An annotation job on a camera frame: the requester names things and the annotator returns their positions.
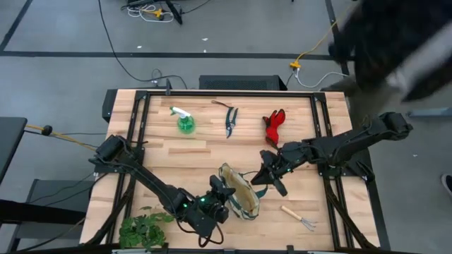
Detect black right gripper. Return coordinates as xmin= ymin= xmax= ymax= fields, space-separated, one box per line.
xmin=251 ymin=150 xmax=289 ymax=198

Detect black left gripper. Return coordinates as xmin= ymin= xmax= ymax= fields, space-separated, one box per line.
xmin=201 ymin=175 xmax=236 ymax=225

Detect cream and green gardening bag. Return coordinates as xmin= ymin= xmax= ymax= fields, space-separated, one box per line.
xmin=218 ymin=162 xmax=269 ymax=222

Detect red gardening glove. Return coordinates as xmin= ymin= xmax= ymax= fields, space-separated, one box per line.
xmin=262 ymin=108 xmax=287 ymax=149

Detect wooden handled hand rake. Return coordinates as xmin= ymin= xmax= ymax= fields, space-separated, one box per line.
xmin=280 ymin=205 xmax=317 ymax=232

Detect black pruning shears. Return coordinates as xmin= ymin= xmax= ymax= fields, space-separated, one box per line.
xmin=210 ymin=99 xmax=239 ymax=139

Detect green spray bottle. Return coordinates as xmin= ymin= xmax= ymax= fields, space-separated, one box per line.
xmin=169 ymin=106 xmax=196 ymax=135

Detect black computer case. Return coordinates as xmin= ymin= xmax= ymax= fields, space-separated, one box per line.
xmin=198 ymin=74 xmax=289 ymax=91

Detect green leafy plant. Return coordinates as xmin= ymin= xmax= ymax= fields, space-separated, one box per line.
xmin=118 ymin=206 xmax=176 ymax=250

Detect black control box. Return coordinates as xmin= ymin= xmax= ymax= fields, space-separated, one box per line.
xmin=101 ymin=88 xmax=119 ymax=123

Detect grey floor bar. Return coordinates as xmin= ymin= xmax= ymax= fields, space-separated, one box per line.
xmin=406 ymin=107 xmax=452 ymax=119

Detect person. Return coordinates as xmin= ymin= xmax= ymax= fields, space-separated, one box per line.
xmin=328 ymin=0 xmax=452 ymax=103

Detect black tripod leg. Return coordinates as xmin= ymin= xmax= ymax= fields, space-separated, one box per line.
xmin=165 ymin=0 xmax=184 ymax=25

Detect person's shoe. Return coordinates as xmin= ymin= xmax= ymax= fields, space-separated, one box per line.
xmin=440 ymin=172 xmax=452 ymax=198

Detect black floor beam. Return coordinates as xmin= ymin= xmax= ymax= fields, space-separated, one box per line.
xmin=0 ymin=198 xmax=88 ymax=226

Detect black side table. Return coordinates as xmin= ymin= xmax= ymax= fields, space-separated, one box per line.
xmin=0 ymin=116 xmax=28 ymax=184

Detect left wrist black cable loop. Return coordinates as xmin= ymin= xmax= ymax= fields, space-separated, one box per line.
xmin=196 ymin=222 xmax=225 ymax=248

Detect black aluminium rig frame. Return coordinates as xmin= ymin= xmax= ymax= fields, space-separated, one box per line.
xmin=84 ymin=90 xmax=391 ymax=252

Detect yellow extension cable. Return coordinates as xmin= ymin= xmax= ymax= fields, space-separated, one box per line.
xmin=289 ymin=17 xmax=342 ymax=70

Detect white floor cable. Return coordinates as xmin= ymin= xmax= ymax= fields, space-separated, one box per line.
xmin=295 ymin=68 xmax=350 ymax=89

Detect black floor cable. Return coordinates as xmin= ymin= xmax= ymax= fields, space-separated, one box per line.
xmin=97 ymin=0 xmax=189 ymax=90

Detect yellow rope with black knob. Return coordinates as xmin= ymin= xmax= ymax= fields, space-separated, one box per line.
xmin=23 ymin=123 xmax=100 ymax=151

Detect white cable bundle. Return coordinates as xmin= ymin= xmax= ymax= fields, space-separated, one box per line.
xmin=126 ymin=3 xmax=176 ymax=24

